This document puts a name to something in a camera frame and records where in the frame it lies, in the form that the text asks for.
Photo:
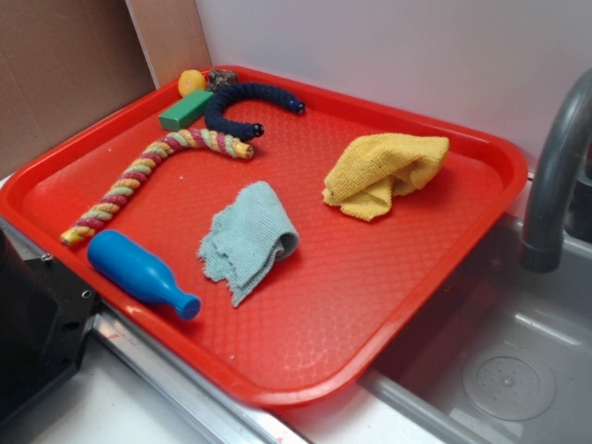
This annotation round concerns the green rectangular block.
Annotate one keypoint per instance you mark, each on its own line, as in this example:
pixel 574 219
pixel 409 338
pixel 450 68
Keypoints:
pixel 185 111

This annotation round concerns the light blue cloth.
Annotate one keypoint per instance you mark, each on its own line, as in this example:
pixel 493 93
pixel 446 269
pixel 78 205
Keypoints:
pixel 246 239

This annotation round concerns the brown cardboard panel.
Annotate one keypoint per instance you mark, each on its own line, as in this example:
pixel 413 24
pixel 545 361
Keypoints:
pixel 66 65

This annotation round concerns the brown lumpy toy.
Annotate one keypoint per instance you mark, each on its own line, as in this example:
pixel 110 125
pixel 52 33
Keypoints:
pixel 218 79

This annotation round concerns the red plastic tray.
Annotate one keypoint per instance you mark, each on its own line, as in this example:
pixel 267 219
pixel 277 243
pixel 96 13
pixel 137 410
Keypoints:
pixel 321 316

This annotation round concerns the yellow cloth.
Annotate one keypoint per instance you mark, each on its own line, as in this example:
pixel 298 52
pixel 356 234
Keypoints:
pixel 374 169

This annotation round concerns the grey sink basin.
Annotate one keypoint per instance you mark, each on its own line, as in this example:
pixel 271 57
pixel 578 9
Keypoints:
pixel 499 354

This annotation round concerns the grey faucet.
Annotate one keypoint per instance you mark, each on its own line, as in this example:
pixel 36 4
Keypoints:
pixel 559 202

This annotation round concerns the blue plastic bottle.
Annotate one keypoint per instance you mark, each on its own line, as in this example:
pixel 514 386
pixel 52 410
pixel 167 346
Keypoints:
pixel 141 274

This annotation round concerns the yellow round toy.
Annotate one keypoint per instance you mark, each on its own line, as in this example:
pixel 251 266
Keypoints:
pixel 190 81

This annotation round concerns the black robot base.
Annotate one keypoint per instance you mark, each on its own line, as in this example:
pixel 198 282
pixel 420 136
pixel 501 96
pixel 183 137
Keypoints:
pixel 46 315

